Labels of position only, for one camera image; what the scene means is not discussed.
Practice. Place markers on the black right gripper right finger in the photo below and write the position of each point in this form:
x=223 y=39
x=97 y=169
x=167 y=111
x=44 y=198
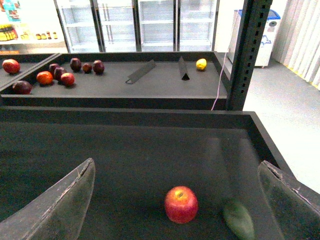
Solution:
x=295 y=207

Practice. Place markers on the black display tray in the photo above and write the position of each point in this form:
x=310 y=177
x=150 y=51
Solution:
x=139 y=156
x=161 y=88

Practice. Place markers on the black flat divider bar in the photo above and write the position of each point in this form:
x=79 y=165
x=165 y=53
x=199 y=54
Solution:
x=139 y=73

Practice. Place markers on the small red yellow apple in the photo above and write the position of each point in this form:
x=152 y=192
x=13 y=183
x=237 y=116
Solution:
x=67 y=79

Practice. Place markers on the glass door refrigerator row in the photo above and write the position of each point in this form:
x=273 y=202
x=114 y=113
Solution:
x=108 y=26

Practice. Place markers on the left upper black tray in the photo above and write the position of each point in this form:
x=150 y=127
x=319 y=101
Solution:
x=27 y=62

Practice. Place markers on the small dark red fruit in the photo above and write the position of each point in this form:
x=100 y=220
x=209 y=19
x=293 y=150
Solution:
x=87 y=68

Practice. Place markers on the white chest freezer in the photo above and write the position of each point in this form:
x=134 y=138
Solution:
x=268 y=38

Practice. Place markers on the dark plum back centre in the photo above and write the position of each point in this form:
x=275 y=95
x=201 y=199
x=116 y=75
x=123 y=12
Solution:
x=75 y=64

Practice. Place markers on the black perforated shelf post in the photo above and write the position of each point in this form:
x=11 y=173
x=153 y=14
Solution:
x=252 y=24

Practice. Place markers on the dark plum behind tomato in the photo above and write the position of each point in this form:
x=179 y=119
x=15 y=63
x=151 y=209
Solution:
x=52 y=67

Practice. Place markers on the near black display tray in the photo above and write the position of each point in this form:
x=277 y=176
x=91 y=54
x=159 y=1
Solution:
x=139 y=156

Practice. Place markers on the orange red tomato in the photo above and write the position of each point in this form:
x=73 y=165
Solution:
x=44 y=78

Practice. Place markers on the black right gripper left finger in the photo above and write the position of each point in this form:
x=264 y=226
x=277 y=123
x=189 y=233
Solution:
x=56 y=214

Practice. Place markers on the green avocado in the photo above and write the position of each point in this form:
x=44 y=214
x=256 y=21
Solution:
x=238 y=220

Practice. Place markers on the dark plum back right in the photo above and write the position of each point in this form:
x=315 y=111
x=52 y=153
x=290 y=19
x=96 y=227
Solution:
x=98 y=67

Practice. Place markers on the yellow lemon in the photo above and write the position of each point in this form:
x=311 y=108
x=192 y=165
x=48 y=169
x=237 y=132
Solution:
x=201 y=64

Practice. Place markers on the bottles on store shelf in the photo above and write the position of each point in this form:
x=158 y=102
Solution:
x=21 y=32

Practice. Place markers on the red apple far left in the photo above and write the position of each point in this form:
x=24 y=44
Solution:
x=11 y=66

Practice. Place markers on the dark plum beside apple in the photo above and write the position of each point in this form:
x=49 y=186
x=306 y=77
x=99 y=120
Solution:
x=58 y=72

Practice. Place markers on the dark plum front left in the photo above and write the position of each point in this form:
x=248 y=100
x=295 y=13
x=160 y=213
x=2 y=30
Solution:
x=22 y=87

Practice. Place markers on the upper black display tray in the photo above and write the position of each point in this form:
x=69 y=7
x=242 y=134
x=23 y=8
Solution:
x=161 y=88

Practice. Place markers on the black triangular divider bar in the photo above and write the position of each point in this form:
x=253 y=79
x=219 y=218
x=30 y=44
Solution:
x=183 y=69

